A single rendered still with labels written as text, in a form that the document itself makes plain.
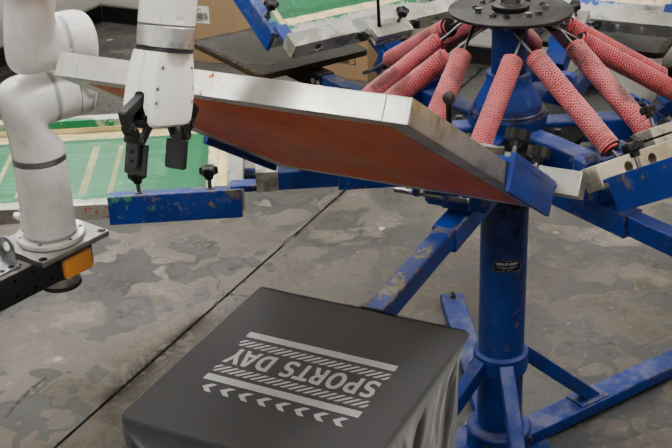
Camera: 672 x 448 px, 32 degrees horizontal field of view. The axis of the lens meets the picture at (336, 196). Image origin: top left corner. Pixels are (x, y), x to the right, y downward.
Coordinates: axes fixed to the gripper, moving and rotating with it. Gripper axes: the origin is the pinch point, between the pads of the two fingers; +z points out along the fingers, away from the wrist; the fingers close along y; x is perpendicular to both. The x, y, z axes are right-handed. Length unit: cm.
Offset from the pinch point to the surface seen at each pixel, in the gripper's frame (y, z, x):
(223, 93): -14.5, -9.1, 0.7
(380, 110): -14.7, -9.7, 24.9
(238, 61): -191, -2, -100
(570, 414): -202, 88, 15
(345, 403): -45, 43, 11
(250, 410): -37, 45, -2
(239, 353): -51, 41, -13
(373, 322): -70, 35, 5
